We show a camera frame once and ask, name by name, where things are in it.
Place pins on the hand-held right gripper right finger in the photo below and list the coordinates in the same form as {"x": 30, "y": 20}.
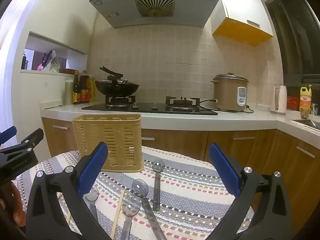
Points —
{"x": 223, "y": 170}

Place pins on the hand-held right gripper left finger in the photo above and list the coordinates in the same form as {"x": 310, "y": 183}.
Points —
{"x": 92, "y": 170}

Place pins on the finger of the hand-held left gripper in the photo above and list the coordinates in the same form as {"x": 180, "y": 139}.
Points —
{"x": 22, "y": 155}
{"x": 8, "y": 133}

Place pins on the dark translucent plastic spoon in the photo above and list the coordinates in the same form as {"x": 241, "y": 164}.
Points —
{"x": 158, "y": 165}
{"x": 93, "y": 195}
{"x": 140, "y": 187}
{"x": 131, "y": 206}

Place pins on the beige plastic utensil basket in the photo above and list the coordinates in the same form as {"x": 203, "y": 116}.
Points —
{"x": 120, "y": 135}

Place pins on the wooden chopstick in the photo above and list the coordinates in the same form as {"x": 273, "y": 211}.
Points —
{"x": 118, "y": 210}

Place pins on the person's left hand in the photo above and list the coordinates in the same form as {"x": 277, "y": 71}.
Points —
{"x": 15, "y": 205}

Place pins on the striped woven tablecloth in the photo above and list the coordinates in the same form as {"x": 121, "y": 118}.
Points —
{"x": 187, "y": 192}

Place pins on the wooden base cabinet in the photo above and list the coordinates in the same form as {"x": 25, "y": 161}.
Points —
{"x": 275, "y": 150}

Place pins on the steel thermos bottle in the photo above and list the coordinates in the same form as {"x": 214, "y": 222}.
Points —
{"x": 68, "y": 92}

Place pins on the small dark bottle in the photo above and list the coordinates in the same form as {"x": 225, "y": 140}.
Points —
{"x": 24, "y": 61}

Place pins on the brown rice cooker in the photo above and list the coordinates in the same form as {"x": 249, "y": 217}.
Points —
{"x": 227, "y": 92}

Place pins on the red label sauce bottle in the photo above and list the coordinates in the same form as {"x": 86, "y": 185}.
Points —
{"x": 85, "y": 92}

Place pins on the dark sauce bottle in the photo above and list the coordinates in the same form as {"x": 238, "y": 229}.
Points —
{"x": 76, "y": 92}

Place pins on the yellow oil bottle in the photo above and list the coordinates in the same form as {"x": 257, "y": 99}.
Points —
{"x": 92, "y": 90}

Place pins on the white printed bag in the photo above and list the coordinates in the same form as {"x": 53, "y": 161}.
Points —
{"x": 52, "y": 63}

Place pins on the black glass gas stove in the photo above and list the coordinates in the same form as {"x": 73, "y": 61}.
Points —
{"x": 150, "y": 109}

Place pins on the black wok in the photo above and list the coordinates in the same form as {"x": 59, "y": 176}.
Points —
{"x": 117, "y": 87}

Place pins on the wooden board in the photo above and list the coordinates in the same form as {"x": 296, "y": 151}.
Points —
{"x": 70, "y": 71}

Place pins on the white electric kettle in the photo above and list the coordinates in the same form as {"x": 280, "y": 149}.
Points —
{"x": 279, "y": 100}

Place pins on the steel sink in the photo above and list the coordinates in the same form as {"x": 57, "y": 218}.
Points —
{"x": 307, "y": 123}

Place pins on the red box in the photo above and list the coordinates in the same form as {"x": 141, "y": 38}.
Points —
{"x": 293, "y": 103}

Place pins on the yellow dish soap bottle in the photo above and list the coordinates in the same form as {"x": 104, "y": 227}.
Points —
{"x": 305, "y": 102}

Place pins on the dark window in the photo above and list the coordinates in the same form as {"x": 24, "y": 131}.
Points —
{"x": 295, "y": 42}

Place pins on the white and yellow wall cabinet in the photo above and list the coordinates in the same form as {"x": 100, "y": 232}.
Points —
{"x": 240, "y": 12}

